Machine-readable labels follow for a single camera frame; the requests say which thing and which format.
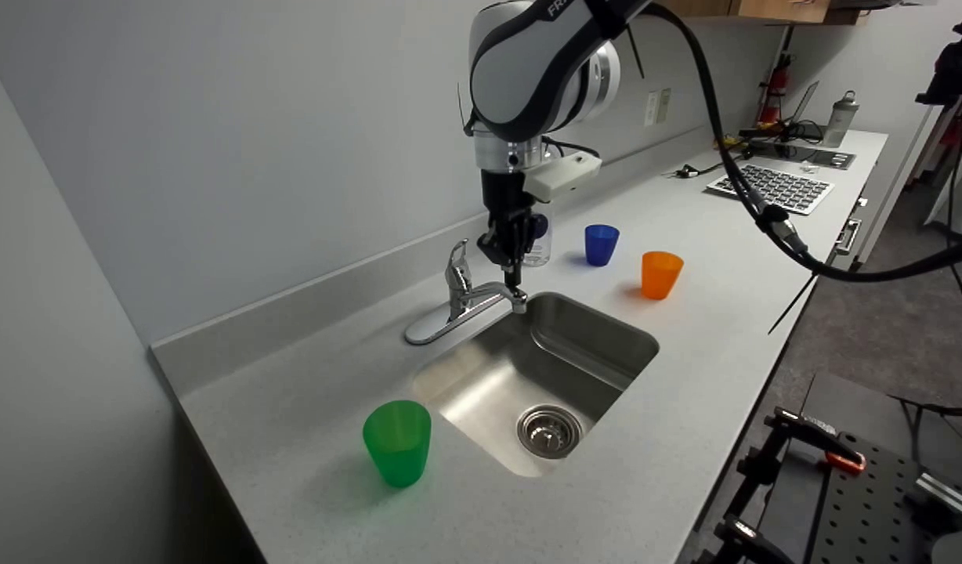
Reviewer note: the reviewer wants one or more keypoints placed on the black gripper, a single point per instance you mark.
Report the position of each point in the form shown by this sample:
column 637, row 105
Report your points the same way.
column 503, row 197

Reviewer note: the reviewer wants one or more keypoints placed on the chrome sink faucet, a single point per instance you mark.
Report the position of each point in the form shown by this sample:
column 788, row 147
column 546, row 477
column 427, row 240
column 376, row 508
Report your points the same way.
column 454, row 300

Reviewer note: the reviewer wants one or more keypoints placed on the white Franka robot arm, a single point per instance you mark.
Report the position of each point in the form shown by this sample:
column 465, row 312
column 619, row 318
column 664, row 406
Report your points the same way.
column 532, row 72

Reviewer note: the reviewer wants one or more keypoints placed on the blue plastic cup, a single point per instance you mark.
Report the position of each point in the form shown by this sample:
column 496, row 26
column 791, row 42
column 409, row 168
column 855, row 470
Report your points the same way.
column 604, row 241

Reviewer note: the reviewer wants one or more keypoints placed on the stainless steel sink basin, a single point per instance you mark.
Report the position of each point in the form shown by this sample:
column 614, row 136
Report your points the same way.
column 546, row 381

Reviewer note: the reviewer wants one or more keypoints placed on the orange plastic cup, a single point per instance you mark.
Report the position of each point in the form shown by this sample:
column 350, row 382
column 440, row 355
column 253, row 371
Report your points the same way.
column 663, row 272

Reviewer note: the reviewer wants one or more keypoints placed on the green plastic cup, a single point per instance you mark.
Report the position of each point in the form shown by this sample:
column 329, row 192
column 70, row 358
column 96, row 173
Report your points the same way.
column 400, row 443

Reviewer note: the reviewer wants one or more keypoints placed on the white computer keyboard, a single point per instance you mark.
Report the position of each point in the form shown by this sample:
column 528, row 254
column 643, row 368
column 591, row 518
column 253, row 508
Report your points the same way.
column 772, row 189

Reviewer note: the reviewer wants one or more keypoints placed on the black flat tray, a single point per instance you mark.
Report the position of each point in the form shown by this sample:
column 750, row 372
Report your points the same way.
column 802, row 155

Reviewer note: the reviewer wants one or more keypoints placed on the black clamp with orange grip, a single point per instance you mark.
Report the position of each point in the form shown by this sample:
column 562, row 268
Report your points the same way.
column 788, row 470

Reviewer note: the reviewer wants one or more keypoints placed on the grey metal drink bottle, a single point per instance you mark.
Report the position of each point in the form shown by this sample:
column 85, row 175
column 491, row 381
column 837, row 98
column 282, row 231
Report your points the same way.
column 840, row 115

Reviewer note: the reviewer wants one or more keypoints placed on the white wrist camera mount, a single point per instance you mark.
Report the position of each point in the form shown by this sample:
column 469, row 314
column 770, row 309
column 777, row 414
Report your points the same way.
column 564, row 173

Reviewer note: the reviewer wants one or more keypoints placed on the white wall outlet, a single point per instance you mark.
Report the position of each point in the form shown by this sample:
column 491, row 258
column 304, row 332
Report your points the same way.
column 659, row 107

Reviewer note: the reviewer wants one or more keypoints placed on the wooden wall shelf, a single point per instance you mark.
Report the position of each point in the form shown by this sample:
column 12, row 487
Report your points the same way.
column 772, row 7

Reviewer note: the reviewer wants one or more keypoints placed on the black camera tripod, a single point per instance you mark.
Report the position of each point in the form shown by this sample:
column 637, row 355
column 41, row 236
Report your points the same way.
column 955, row 63

